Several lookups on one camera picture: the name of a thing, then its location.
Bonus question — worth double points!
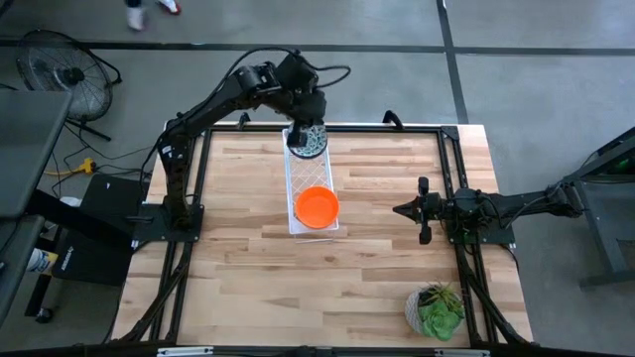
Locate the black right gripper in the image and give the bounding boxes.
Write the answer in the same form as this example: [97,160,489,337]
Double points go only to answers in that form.
[393,177,447,246]

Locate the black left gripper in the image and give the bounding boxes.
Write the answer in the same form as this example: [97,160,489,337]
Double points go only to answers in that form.
[287,88,328,148]

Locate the teal patterned ceramic mini bowl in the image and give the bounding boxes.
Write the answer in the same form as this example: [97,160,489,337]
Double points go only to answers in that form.
[286,123,329,160]

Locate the orange plastic mini bowl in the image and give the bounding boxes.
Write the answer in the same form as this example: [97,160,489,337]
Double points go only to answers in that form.
[294,185,341,230]

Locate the potted green succulent plant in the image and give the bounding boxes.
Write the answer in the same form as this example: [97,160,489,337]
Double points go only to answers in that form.
[404,282,466,343]

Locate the plain black controller box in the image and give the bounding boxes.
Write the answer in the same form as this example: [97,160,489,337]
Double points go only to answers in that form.
[78,173,148,234]

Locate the black metal stand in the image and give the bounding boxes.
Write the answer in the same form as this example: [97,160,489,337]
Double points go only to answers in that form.
[548,126,635,289]

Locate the yellow power plug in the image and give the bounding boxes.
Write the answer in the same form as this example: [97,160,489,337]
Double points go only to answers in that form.
[44,157,98,178]

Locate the black floor fan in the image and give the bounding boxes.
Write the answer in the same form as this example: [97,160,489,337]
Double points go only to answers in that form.
[14,29,123,143]

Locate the black box with white logo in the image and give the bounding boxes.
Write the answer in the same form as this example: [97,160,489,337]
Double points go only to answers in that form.
[52,230,135,288]

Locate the grey desk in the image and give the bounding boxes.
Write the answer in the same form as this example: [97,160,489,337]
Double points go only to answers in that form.
[0,88,74,323]

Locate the white and yellow can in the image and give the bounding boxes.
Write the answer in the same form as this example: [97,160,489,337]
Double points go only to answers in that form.
[27,247,60,274]

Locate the white wire shelf rack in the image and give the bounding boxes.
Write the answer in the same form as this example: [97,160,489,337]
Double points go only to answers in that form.
[281,127,341,244]

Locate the black aluminium rig frame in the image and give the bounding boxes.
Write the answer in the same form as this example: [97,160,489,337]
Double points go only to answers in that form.
[111,122,535,357]

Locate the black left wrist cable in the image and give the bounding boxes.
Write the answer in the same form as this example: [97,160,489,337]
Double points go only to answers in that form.
[297,47,352,90]

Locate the silver metal bracket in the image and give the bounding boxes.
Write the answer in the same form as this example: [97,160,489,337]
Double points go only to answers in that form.
[435,348,490,357]
[157,346,214,357]

